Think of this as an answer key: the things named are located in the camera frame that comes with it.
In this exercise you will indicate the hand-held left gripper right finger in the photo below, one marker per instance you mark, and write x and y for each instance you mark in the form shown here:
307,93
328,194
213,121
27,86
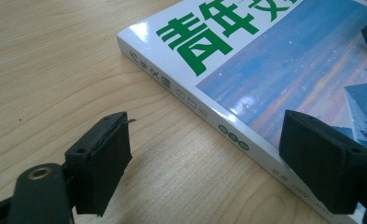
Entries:
324,165

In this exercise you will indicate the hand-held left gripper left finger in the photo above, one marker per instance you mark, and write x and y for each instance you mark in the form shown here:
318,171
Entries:
100,168

